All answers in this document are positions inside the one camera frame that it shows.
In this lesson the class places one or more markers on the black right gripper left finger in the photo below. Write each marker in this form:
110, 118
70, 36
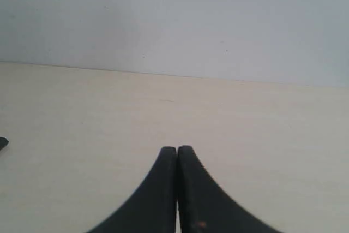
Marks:
153, 205

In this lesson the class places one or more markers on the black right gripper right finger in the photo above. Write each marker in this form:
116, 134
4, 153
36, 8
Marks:
204, 206

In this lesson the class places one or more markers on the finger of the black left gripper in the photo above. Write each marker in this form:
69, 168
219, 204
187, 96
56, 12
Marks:
3, 143

